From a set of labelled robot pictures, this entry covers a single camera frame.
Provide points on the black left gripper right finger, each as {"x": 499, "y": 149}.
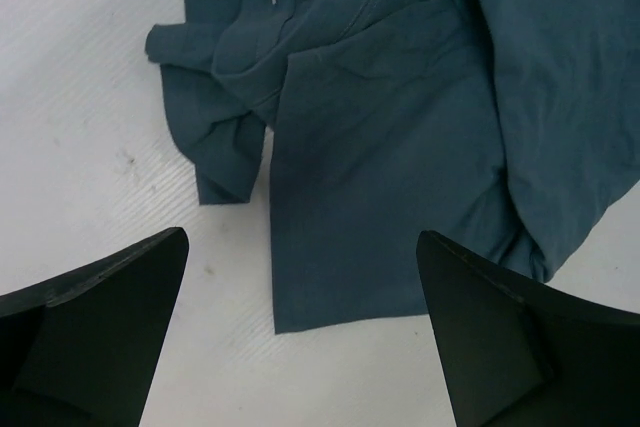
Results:
{"x": 515, "y": 352}

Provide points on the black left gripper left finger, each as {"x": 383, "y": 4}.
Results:
{"x": 81, "y": 348}

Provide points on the teal blue t-shirt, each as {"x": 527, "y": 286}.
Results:
{"x": 508, "y": 126}

